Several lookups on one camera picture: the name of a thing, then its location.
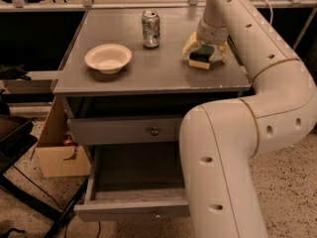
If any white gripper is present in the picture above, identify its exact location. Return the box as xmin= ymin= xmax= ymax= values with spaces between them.
xmin=182 ymin=19 xmax=229 ymax=62

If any green and yellow sponge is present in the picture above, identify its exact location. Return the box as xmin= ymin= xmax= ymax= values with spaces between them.
xmin=188 ymin=45 xmax=215 ymax=69

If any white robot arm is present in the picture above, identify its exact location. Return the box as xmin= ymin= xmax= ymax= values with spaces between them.
xmin=179 ymin=0 xmax=317 ymax=238

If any grey wooden drawer cabinet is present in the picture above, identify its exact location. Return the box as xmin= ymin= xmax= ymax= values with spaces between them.
xmin=53 ymin=6 xmax=252 ymax=151

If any closed grey middle drawer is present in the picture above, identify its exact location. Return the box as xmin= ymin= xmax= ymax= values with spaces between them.
xmin=67 ymin=116 xmax=182 ymax=145

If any open grey bottom drawer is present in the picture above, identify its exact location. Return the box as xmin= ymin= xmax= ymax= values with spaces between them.
xmin=74 ymin=142 xmax=189 ymax=222

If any silver soda can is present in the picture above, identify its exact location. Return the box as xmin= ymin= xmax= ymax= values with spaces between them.
xmin=141 ymin=10 xmax=160 ymax=49

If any cardboard box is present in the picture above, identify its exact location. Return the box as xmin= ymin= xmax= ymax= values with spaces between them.
xmin=36 ymin=97 xmax=91 ymax=178

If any black chair base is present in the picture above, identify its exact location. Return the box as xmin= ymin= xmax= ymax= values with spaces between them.
xmin=0 ymin=114 xmax=89 ymax=238

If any white cable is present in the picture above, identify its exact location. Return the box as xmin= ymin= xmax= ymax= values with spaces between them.
xmin=259 ymin=0 xmax=275 ymax=26

